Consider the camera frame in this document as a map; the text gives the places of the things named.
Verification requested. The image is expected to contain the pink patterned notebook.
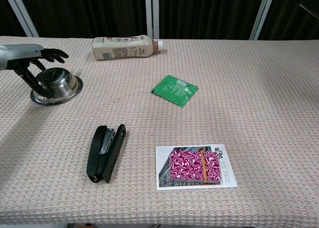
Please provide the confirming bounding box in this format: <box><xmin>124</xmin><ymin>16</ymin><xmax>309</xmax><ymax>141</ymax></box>
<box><xmin>168</xmin><ymin>149</ymin><xmax>222</xmax><ymax>184</ymax></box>

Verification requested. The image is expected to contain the green foil packet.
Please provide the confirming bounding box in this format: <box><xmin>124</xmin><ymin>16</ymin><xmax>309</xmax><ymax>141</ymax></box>
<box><xmin>151</xmin><ymin>74</ymin><xmax>199</xmax><ymax>108</ymax></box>

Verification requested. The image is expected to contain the beige milk tea bottle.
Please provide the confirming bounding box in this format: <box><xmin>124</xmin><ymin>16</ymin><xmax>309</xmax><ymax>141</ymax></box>
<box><xmin>92</xmin><ymin>34</ymin><xmax>164</xmax><ymax>61</ymax></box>

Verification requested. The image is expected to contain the white upright frame post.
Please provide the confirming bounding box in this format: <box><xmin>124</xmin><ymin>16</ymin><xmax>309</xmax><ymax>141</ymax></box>
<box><xmin>145</xmin><ymin>0</ymin><xmax>160</xmax><ymax>39</ymax></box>

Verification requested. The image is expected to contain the white slanted frame post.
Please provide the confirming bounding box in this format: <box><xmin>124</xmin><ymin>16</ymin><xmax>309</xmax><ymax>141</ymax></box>
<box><xmin>249</xmin><ymin>0</ymin><xmax>278</xmax><ymax>41</ymax></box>
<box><xmin>1</xmin><ymin>0</ymin><xmax>39</xmax><ymax>38</ymax></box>

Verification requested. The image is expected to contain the black stapler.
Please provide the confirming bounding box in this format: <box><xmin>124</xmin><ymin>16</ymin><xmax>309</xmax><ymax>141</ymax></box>
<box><xmin>86</xmin><ymin>124</ymin><xmax>127</xmax><ymax>184</ymax></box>

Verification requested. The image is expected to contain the stainless steel bowl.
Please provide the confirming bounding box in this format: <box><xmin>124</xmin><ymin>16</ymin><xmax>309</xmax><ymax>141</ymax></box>
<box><xmin>30</xmin><ymin>67</ymin><xmax>84</xmax><ymax>105</ymax></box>

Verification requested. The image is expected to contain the beige waffle tablecloth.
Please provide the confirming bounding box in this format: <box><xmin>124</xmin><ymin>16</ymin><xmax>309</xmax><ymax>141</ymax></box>
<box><xmin>0</xmin><ymin>35</ymin><xmax>319</xmax><ymax>226</ymax></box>

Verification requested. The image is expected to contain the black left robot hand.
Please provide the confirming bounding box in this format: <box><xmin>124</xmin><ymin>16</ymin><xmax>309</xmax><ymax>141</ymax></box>
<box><xmin>8</xmin><ymin>44</ymin><xmax>69</xmax><ymax>94</ymax></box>

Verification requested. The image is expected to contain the black curtain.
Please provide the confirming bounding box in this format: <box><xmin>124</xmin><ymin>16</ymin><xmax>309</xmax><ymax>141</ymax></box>
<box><xmin>0</xmin><ymin>0</ymin><xmax>319</xmax><ymax>41</ymax></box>

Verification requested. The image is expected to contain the white printed postcard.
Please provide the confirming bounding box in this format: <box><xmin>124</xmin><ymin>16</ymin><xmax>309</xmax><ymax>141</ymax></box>
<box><xmin>155</xmin><ymin>144</ymin><xmax>238</xmax><ymax>191</ymax></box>

